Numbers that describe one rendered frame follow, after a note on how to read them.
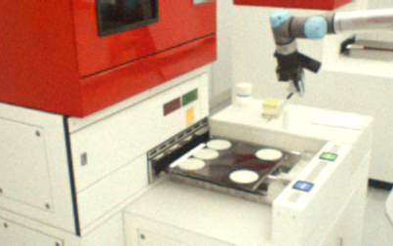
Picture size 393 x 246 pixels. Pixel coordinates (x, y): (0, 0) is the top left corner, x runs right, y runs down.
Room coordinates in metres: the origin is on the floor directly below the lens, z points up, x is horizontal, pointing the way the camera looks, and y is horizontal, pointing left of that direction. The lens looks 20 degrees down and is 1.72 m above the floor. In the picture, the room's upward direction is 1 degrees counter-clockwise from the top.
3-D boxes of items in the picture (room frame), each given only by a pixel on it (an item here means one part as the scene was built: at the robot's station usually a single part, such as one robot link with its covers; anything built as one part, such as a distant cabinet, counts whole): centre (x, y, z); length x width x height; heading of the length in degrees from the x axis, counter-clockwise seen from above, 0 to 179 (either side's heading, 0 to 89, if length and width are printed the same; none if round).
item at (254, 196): (1.68, -0.10, 0.84); 0.50 x 0.02 x 0.03; 59
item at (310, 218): (1.57, -0.39, 0.89); 0.55 x 0.09 x 0.14; 149
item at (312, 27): (1.77, -0.38, 1.41); 0.11 x 0.11 x 0.08; 51
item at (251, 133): (2.09, -0.40, 0.89); 0.62 x 0.35 x 0.14; 59
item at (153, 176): (1.91, 0.07, 0.89); 0.44 x 0.02 x 0.10; 149
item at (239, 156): (1.81, -0.11, 0.90); 0.34 x 0.34 x 0.01; 59
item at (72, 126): (1.76, 0.18, 1.02); 0.82 x 0.03 x 0.40; 149
